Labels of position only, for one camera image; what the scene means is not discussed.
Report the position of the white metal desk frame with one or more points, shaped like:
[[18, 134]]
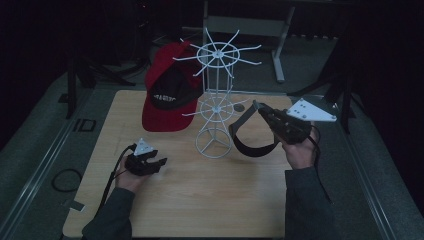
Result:
[[246, 26]]

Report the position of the person's left hand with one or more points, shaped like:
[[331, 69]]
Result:
[[128, 180]]

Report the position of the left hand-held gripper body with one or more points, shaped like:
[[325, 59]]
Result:
[[140, 165]]

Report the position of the metal floor rail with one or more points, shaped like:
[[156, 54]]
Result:
[[43, 163], [363, 173]]

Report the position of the person's right hand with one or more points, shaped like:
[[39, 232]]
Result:
[[300, 153]]

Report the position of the grey sun visor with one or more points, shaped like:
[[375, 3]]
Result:
[[236, 140]]

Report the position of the black tripod stand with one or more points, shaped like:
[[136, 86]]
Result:
[[71, 90], [346, 100]]

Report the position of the red baseball cap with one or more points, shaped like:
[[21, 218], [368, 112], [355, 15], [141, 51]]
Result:
[[166, 116]]

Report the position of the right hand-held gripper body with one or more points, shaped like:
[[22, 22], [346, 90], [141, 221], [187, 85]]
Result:
[[293, 128]]

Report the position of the grey round table grommet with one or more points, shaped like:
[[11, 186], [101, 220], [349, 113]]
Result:
[[238, 107]]

